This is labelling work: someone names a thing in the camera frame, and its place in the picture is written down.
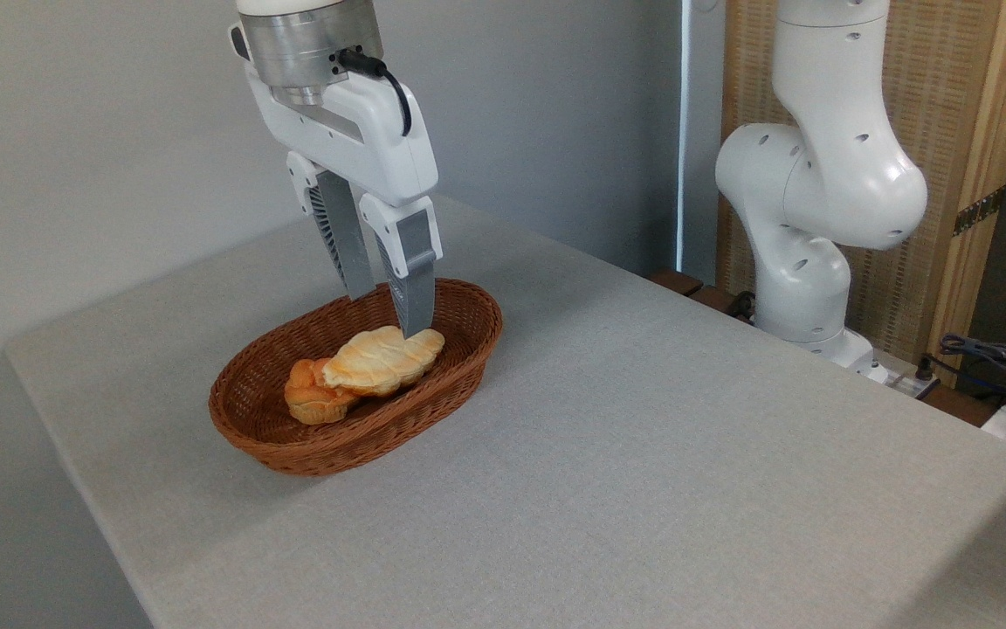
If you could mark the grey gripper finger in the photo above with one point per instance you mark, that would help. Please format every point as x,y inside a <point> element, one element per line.
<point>341,236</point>
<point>411,279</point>

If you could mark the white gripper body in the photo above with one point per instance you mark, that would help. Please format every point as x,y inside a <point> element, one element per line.
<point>372,131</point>

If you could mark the long braided bread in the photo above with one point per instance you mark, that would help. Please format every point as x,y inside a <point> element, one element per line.
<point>381,360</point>

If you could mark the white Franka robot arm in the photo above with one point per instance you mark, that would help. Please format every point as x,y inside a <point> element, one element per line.
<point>826,183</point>

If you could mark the round orange bread bun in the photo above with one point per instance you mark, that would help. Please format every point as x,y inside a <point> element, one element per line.
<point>311,404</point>

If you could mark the silver cylindrical wrist flange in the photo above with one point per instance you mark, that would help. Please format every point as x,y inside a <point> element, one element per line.
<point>306,48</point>

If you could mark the brown wicker basket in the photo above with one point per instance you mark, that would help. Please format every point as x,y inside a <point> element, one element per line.
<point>293,441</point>

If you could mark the wooden woven folding screen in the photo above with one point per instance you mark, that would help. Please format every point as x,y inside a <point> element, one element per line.
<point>948,96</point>

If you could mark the brass screen hinge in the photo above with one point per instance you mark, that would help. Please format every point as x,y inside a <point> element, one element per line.
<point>980,210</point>

